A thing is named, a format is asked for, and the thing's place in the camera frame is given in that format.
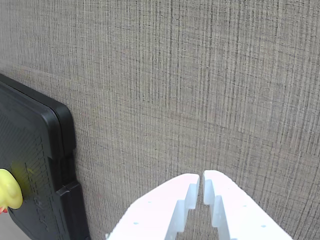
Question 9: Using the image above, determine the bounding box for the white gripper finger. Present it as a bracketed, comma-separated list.
[104, 173, 201, 240]
[201, 169, 294, 240]

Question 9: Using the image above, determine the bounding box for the yellow rubber duck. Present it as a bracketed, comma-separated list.
[0, 168, 24, 215]

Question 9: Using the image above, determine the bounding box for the black plastic case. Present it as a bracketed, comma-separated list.
[0, 73, 91, 240]

